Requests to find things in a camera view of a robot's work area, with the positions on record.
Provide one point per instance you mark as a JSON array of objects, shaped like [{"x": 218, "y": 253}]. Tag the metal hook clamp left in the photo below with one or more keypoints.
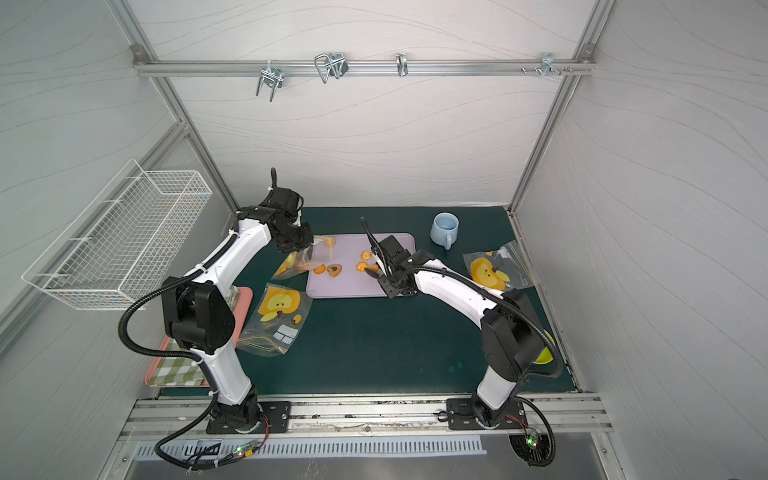
[{"x": 270, "y": 80}]

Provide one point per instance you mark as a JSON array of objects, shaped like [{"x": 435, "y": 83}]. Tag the white wire basket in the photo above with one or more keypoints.
[{"x": 121, "y": 245}]

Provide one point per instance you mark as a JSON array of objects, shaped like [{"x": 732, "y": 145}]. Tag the resealable bag with duck print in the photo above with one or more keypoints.
[{"x": 276, "y": 323}]

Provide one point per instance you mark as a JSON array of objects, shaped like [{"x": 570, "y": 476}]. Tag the round scalloped cookie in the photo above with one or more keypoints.
[{"x": 371, "y": 268}]

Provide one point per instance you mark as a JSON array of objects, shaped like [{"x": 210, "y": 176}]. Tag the metal hook clamp middle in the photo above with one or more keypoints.
[{"x": 331, "y": 65}]

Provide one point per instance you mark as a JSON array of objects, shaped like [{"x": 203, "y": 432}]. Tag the green bowl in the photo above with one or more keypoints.
[{"x": 545, "y": 357}]

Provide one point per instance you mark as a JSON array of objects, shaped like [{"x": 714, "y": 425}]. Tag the pink tray with checked cloth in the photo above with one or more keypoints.
[{"x": 182, "y": 373}]

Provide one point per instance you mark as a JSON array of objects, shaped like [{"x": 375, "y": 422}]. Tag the clear resealable bag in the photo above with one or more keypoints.
[{"x": 502, "y": 269}]

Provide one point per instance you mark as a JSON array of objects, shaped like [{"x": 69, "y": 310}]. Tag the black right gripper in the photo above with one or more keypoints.
[{"x": 390, "y": 270}]

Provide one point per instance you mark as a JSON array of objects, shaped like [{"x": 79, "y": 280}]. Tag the aluminium cross rail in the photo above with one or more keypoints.
[{"x": 357, "y": 68}]

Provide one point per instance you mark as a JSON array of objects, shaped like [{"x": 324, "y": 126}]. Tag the metal hook clamp small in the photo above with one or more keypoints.
[{"x": 401, "y": 65}]

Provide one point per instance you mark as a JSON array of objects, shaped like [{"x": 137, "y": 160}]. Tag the light blue ceramic mug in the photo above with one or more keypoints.
[{"x": 444, "y": 230}]

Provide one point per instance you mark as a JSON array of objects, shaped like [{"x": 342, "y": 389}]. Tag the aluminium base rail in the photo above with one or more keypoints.
[{"x": 365, "y": 415}]

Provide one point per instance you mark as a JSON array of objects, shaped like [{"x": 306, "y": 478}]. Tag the brown heart cookie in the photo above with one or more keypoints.
[{"x": 334, "y": 270}]

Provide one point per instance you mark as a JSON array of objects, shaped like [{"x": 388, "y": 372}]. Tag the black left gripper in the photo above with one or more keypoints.
[{"x": 298, "y": 237}]

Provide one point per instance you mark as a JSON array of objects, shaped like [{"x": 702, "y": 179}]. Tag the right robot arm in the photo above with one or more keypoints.
[{"x": 515, "y": 344}]

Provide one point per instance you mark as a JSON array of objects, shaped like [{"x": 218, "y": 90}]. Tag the resealable bag table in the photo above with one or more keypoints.
[{"x": 318, "y": 254}]

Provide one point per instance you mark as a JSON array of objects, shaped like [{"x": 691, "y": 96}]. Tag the lilac plastic tray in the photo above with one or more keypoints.
[{"x": 349, "y": 282}]

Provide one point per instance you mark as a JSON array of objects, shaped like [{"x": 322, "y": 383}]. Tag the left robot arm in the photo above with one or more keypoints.
[{"x": 197, "y": 315}]

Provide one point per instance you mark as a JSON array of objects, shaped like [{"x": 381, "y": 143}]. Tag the metal hook clamp right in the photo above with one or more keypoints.
[{"x": 547, "y": 67}]

